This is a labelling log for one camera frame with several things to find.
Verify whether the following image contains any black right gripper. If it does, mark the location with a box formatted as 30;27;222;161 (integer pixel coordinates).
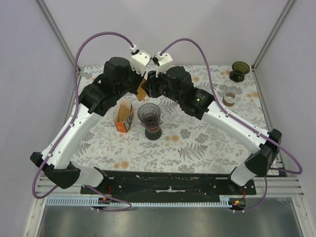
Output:
141;66;183;105

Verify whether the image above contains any brown paper coffee filter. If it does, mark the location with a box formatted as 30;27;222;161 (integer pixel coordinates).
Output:
136;78;147;102

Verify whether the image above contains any orange coffee filter box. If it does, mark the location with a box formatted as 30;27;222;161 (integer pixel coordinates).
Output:
113;98;134;133

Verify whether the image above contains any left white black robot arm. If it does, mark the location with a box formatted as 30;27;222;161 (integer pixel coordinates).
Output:
30;53;150;194

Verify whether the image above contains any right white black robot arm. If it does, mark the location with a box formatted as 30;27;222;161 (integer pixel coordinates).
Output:
141;66;282;195

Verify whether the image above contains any green glass dripper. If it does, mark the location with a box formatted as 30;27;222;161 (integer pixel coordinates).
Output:
229;61;250;82

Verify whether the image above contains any floral patterned table mat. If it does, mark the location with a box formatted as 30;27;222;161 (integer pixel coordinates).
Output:
71;66;266;174

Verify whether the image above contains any brown tape roll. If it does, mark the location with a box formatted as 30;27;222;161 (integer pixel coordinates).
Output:
222;92;236;107

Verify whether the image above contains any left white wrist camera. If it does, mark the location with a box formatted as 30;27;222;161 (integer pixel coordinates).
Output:
130;45;152;76

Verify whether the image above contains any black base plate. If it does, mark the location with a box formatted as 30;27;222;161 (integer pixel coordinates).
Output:
80;169;257;202

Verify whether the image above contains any left aluminium frame post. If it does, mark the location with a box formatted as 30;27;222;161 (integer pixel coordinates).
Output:
35;0;75;66

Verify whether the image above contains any aluminium frame post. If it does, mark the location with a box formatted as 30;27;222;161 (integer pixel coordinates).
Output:
35;0;75;66
251;0;296;71

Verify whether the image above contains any light blue cable duct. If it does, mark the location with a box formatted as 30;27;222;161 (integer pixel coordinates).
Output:
46;196;232;208

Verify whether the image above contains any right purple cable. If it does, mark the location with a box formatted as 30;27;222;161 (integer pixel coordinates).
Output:
158;38;303;213

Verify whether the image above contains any right aluminium frame post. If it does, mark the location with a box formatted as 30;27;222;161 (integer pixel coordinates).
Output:
251;0;296;71

